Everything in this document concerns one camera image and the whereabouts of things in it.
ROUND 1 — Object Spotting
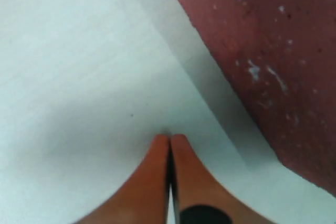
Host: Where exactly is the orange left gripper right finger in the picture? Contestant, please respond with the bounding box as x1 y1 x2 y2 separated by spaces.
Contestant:
171 134 268 223

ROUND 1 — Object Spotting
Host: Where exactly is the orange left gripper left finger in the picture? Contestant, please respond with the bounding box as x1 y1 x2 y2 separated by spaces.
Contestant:
77 134 170 224

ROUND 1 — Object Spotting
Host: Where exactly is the red brick front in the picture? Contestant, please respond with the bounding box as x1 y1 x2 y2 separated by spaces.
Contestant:
178 0 335 195

